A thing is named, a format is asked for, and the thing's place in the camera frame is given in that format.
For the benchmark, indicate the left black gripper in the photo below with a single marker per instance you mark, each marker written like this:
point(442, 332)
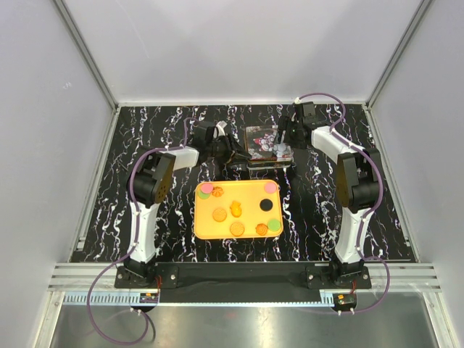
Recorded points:
point(231, 148)

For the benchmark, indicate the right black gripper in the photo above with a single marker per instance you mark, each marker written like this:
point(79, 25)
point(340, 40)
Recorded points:
point(288, 123)

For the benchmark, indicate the gold tin lid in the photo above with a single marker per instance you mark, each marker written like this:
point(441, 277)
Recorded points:
point(262, 146)

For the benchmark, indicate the gold cookie tin box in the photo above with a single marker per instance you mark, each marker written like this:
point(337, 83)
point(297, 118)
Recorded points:
point(269, 164)

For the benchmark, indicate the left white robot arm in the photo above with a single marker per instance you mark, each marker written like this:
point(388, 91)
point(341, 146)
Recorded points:
point(151, 175)

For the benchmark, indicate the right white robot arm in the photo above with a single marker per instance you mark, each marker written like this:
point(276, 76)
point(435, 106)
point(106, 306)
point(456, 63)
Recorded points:
point(359, 185)

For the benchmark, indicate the orange swirl cookie left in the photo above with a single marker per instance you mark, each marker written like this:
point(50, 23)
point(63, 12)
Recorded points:
point(217, 191)

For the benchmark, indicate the orange swirl cookie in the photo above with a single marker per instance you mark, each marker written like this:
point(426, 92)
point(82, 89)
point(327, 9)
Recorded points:
point(217, 191)
point(261, 229)

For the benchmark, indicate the pink cookie left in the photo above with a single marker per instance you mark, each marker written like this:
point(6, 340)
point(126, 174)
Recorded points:
point(206, 188)

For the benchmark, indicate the pink cookie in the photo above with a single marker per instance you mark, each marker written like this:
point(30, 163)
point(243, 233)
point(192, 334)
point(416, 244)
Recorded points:
point(206, 188)
point(271, 187)

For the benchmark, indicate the pink cookie right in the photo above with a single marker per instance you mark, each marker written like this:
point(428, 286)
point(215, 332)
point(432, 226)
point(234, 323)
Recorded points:
point(271, 187)

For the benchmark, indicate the green cookie left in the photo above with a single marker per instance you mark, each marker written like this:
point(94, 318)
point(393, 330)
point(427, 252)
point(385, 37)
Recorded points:
point(202, 195)

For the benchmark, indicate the green cookie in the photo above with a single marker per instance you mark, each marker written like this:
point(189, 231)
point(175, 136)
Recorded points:
point(202, 195)
point(274, 225)

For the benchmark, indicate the yellow plastic tray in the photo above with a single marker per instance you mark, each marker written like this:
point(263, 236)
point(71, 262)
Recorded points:
point(249, 194)

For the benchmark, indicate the yellow pineapple cookie centre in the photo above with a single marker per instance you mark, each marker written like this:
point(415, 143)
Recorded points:
point(236, 209)

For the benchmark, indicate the round tan biscuit left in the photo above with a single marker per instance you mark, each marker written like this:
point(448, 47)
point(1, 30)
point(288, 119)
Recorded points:
point(219, 215)

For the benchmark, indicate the round tan biscuit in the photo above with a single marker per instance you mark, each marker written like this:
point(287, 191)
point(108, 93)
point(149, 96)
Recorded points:
point(219, 215)
point(237, 229)

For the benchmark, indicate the round tan biscuit bottom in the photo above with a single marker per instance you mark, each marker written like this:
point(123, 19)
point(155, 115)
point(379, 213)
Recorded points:
point(237, 229)

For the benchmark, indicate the orange swirl cookie bottom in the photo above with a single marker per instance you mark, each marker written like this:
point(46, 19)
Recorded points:
point(261, 229)

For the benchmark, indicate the green cookie right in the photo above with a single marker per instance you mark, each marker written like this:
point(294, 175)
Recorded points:
point(274, 225)

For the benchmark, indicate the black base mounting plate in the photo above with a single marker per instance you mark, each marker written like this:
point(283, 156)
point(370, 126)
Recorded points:
point(243, 284)

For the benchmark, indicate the aluminium frame rail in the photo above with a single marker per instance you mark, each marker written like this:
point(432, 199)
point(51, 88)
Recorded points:
point(83, 283)

